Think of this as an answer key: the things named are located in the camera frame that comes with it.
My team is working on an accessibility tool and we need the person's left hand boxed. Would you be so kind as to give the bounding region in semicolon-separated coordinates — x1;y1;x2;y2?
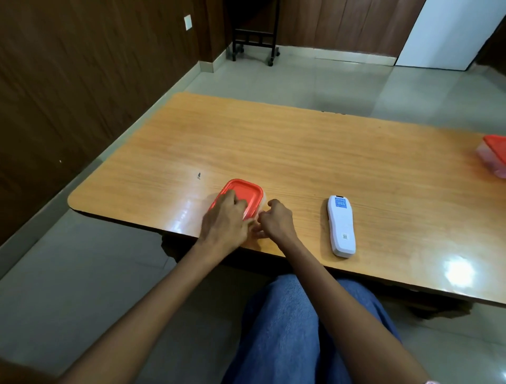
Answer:
197;190;256;255

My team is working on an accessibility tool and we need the person's right hand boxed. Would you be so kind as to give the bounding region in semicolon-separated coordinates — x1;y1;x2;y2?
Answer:
252;199;300;249

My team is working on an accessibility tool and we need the clear container with red lid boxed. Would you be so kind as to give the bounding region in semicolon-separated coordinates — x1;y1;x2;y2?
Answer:
209;179;267;221
475;135;506;179

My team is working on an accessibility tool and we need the person's left forearm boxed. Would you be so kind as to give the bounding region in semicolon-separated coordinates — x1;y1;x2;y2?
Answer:
51;238;234;384

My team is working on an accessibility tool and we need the person's right forearm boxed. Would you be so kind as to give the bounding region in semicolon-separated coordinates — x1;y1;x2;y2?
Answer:
275;237;431;384

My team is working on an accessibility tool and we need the wooden table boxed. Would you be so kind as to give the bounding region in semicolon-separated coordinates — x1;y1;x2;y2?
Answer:
67;92;506;307

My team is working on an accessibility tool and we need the white remote control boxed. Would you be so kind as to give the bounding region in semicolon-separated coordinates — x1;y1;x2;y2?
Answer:
327;195;356;258

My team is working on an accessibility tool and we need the person's blue jeans leg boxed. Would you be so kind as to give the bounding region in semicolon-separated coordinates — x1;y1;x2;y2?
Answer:
221;274;402;384

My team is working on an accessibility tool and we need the black wheeled stand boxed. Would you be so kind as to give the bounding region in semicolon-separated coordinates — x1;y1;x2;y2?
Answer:
230;0;281;67

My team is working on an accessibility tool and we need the white door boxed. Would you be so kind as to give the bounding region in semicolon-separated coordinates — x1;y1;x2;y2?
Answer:
395;0;506;72

